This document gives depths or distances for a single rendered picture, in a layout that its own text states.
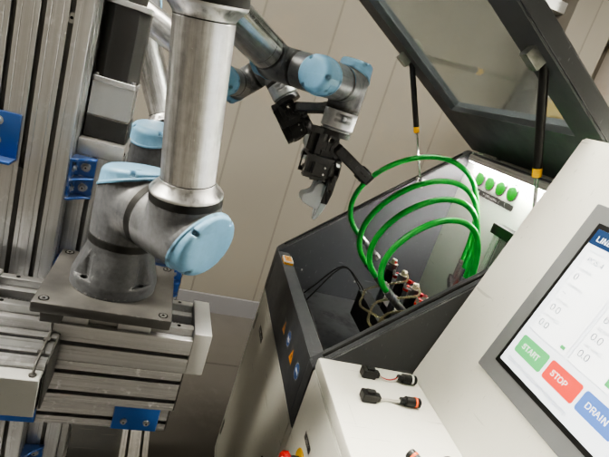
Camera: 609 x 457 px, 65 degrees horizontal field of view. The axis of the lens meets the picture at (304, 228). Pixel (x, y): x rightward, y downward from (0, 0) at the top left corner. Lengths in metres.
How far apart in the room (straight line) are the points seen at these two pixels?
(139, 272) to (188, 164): 0.27
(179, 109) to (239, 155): 2.09
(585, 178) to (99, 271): 0.88
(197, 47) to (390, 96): 2.34
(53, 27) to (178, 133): 0.38
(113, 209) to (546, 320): 0.74
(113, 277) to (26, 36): 0.45
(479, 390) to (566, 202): 0.38
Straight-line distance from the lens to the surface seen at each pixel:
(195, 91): 0.69
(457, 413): 0.97
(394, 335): 1.04
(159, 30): 1.34
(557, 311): 0.89
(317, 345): 1.11
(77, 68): 1.00
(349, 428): 0.86
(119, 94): 1.08
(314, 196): 1.09
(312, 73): 0.95
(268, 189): 2.84
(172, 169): 0.73
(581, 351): 0.84
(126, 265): 0.88
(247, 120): 2.75
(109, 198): 0.85
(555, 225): 0.98
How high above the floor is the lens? 1.48
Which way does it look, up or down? 16 degrees down
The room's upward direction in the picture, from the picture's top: 18 degrees clockwise
